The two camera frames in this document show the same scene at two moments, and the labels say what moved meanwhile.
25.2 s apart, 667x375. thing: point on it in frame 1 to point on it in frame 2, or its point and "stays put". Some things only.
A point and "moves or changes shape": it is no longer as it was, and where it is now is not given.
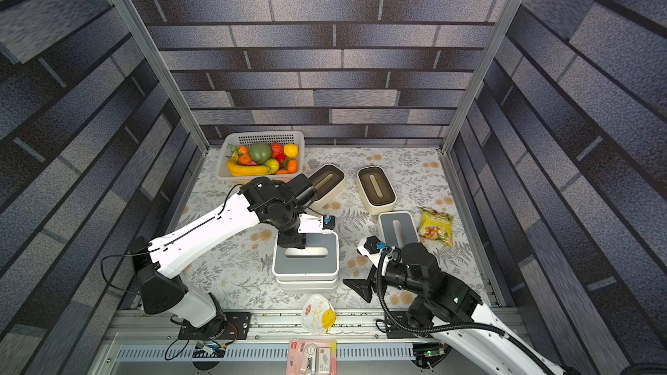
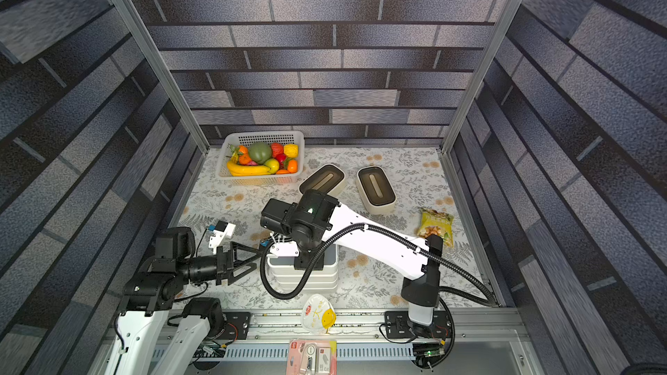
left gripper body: [292, 237] to [223, 265]
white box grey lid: [307, 281] stays put
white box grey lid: [397, 228] moves or changes shape
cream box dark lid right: [377, 189] stays put
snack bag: [436, 226] stays put
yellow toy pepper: [291, 150] stays put
